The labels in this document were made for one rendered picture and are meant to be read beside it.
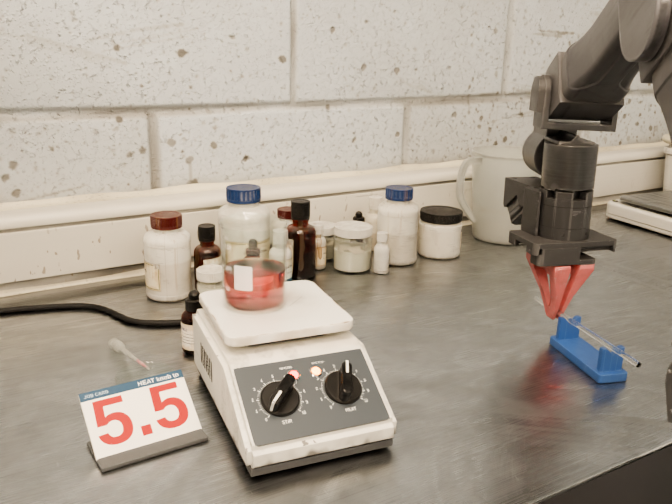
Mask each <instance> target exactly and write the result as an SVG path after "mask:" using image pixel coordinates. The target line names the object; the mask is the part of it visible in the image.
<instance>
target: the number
mask: <svg viewBox="0 0 672 504"><path fill-rule="evenodd" d="M84 404H85V407H86V411H87V414H88V418H89V421H90V425H91V429H92V432H93V436H94V439H95V443H96V446H97V450H98V451H102V450H105V449H109V448H112V447H116V446H119V445H122V444H126V443H129V442H133V441H136V440H140V439H143V438H147V437H150V436H153V435H157V434H160V433H164V432H167V431H171V430H174V429H178V428H181V427H184V426H188V425H191V424H195V423H197V422H196V419H195V417H194V414H193V411H192V408H191V405H190V402H189V399H188V397H187V394H186V391H185V388H184V385H183V382H182V379H181V378H177V379H173V380H169V381H165V382H161V383H157V384H153V385H149V386H145V387H141V388H137V389H133V390H129V391H125V392H121V393H117V394H113V395H109V396H105V397H101V398H97V399H93V400H89V401H85V402H84Z"/></svg>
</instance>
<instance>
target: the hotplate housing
mask: <svg viewBox="0 0 672 504"><path fill-rule="evenodd" d="M193 339H194V362H195V364H196V366H197V368H198V371H199V373H200V375H201V377H202V379H203V381H204V383H205V385H206V387H207V389H208V391H209V393H210V395H211V397H212V399H213V401H214V403H215V405H216V407H217V410H218V412H219V414H220V416H221V418H222V420H223V422H224V424H225V426H226V428H227V430H228V432H229V434H230V436H231V438H232V440H233V442H234V444H235V446H236V448H237V450H238V452H239V454H240V456H241V458H242V460H243V462H244V464H245V466H246V468H247V470H248V472H249V474H250V476H251V477H254V476H259V475H263V474H268V473H272V472H277V471H281V470H286V469H290V468H295V467H299V466H304V465H308V464H313V463H317V462H322V461H326V460H331V459H335V458H340V457H344V456H349V455H353V454H358V453H362V452H367V451H371V450H376V449H380V448H385V447H389V446H392V445H393V439H392V438H393V437H394V434H396V423H397V421H396V419H395V416H394V414H393V412H392V409H391V407H390V405H389V402H388V400H387V398H386V395H385V393H384V391H383V388H382V386H381V384H380V381H379V379H378V377H377V375H376V372H375V370H374V368H373V365H372V363H371V361H370V358H369V356H368V354H367V351H366V349H365V347H364V344H363V343H362V342H361V341H359V340H358V339H357V338H356V337H355V336H354V335H353V334H352V333H351V332H350V331H349V330H347V331H341V332H335V333H328V334H321V335H314V336H308V337H301V338H294V339H288V340H281V341H274V342H268V343H261V344H254V345H248V346H241V347H232V346H228V345H226V344H225V343H224V341H223V340H222V338H221V337H220V335H219V333H218V332H217V330H216V329H215V327H214V325H213V324H212V322H211V320H210V319H209V317H208V316H207V314H206V312H205V311H204V309H203V308H202V309H197V312H196V314H193ZM354 349H361V351H362V353H363V355H364V358H365V360H366V362H367V365H368V367H369V369H370V372H371V374H372V376H373V379H374V381H375V383H376V386H377V388H378V390H379V393H380V395H381V397H382V400H383V402H384V404H385V407H386V409H387V411H388V414H389V417H390V419H388V420H386V421H381V422H376V423H371V424H367V425H362V426H357V427H352V428H347V429H342V430H337V431H333V432H328V433H323V434H318V435H313V436H308V437H304V438H299V439H294V440H289V441H284V442H279V443H274V444H270V445H265V446H260V447H258V446H255V444H254V442H253V438H252V435H251V431H250V428H249V424H248V420H247V417H246V413H245V410H244V406H243V403H242V399H241V396H240V392H239V389H238V385H237V382H236V378H235V375H234V369H236V368H242V367H248V366H254V365H260V364H267V363H273V362H279V361H285V360H291V359H298V358H304V357H310V356H316V355H322V354H329V353H335V352H341V351H347V350H354Z"/></svg>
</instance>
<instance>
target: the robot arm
mask: <svg viewBox="0 0 672 504"><path fill-rule="evenodd" d="M638 72H639V73H640V82H641V83H650V84H653V91H654V97H655V100H656V101H657V103H658V104H659V106H660V107H661V110H662V113H663V116H664V119H665V122H666V125H667V128H668V132H669V136H670V140H671V144H672V0H609V1H608V3H607V4H606V6H605V7H604V9H603V10H602V12H601V13H600V15H599V16H598V18H597V19H596V20H595V22H594V23H593V25H592V26H591V27H590V29H589V30H588V31H587V32H586V33H585V34H584V35H583V36H582V37H581V38H580V39H579V40H578V41H577V42H575V43H573V44H572V45H571V46H570V47H569V48H568V49H567V50H566V52H559V51H558V53H557V54H556V56H555V57H554V59H553V60H552V62H551V64H550V65H549V67H548V68H547V70H546V73H545V75H541V76H536V77H535V78H534V80H533V83H532V88H531V97H530V106H529V110H531V111H534V118H533V126H534V130H533V132H532V133H531V134H530V135H529V136H528V137H527V139H526V140H525V142H524V144H523V148H522V156H523V160H524V162H525V164H526V165H527V166H528V167H529V168H530V169H531V170H533V171H534V172H536V173H538V174H539V175H541V178H539V177H536V176H534V177H505V186H504V199H503V205H504V207H507V208H508V212H509V216H510V220H511V224H514V225H521V230H510V231H509V241H508V242H509V243H511V244H513V245H519V243H523V244H525V245H527V246H526V258H527V260H528V263H529V265H530V267H531V270H532V272H533V274H534V277H535V279H536V281H537V284H538V286H539V289H540V292H541V296H542V300H543V304H544V308H545V312H546V316H548V317H549V318H550V319H552V320H554V319H555V318H557V319H558V317H560V316H558V315H557V312H558V310H560V311H562V312H563V313H564V312H565V310H566V308H567V307H568V305H569V303H570V301H571V300H572V298H573V296H574V295H575V294H576V293H577V291H578V290H579V289H580V287H581V286H582V285H583V284H584V282H585V281H586V280H587V278H588V277H589V276H590V275H591V273H592V272H593V271H594V266H595V258H593V257H591V256H589V255H587V254H585V253H583V252H587V251H597V250H610V251H612V252H615V249H616V241H617V240H616V239H614V238H612V237H609V236H607V235H604V234H602V233H599V232H597V231H594V230H592V229H590V220H591V211H592V202H593V194H594V190H593V189H594V185H595V176H596V167H597V159H598V150H599V144H597V143H595V142H592V141H589V140H586V139H583V138H580V136H579V135H577V130H582V131H605V132H616V125H617V118H618V111H619V110H620V109H621V108H622V107H623V106H624V97H625V96H626V95H627V94H628V93H629V91H630V86H631V83H632V81H633V79H634V78H635V76H636V75H637V73H638ZM591 121H600V122H591ZM547 274H549V278H550V290H549V283H548V277H547ZM570 274H571V275H570ZM569 275H570V279H569V281H568V278H569ZM567 281H568V283H567ZM566 284H567V285H566ZM665 388H666V405H667V422H668V423H672V362H671V364H670V365H669V367H668V370H667V373H666V381H665Z"/></svg>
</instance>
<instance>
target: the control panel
mask: <svg viewBox="0 0 672 504"><path fill-rule="evenodd" d="M346 360H348V361H349V362H350V363H351V364H352V374H353V375H355V376H356V377H357V378H358V380H359V381H360V383H361V386H362V392H361V395H360V397H359V399H358V400H357V401H355V402H354V403H352V404H346V405H345V404H339V403H336V402H334V401H333V400H331V399H330V398H329V397H328V395H327V394H326V392H325V388H324V383H325V380H326V378H327V376H328V375H329V374H330V373H332V372H334V371H339V370H340V367H341V365H342V363H343V362H344V361H346ZM313 367H318V368H319V369H320V371H321V372H320V374H319V375H314V374H313V373H312V372H311V370H312V368H313ZM291 371H296V372H298V378H296V379H295V382H294V385H293V387H294V388H295V389H296V390H297V392H298V394H299V398H300V401H299V405H298V408H297V409H296V411H295V412H294V413H292V414H291V415H289V416H285V417H277V416H274V415H271V414H269V413H268V412H267V411H266V410H265V409H264V408H263V406H262V404H261V401H260V396H261V392H262V390H263V388H264V387H265V386H266V385H267V384H269V383H271V382H275V381H282V380H283V378H284V377H285V375H286V374H289V373H290V372H291ZM234 375H235V378H236V382H237V385H238V389H239V392H240V396H241V399H242V403H243V406H244V410H245V413H246V417H247V420H248V424H249V428H250V431H251V435H252V438H253V442H254V444H255V446H258V447H260V446H265V445H270V444H274V443H279V442H284V441H289V440H294V439H299V438H304V437H308V436H313V435H318V434H323V433H328V432H333V431H337V430H342V429H347V428H352V427H357V426H362V425H367V424H371V423H376V422H381V421H386V420H388V419H390V417H389V414H388V411H387V409H386V407H385V404H384V402H383V400H382V397H381V395H380V393H379V390H378V388H377V386H376V383H375V381H374V379H373V376H372V374H371V372H370V369H369V367H368V365H367V362H366V360H365V358H364V355H363V353H362V351H361V349H354V350H347V351H341V352H335V353H329V354H322V355H316V356H310V357H304V358H298V359H291V360H285V361H279V362H273V363H267V364H260V365H254V366H248V367H242V368H236V369H234Z"/></svg>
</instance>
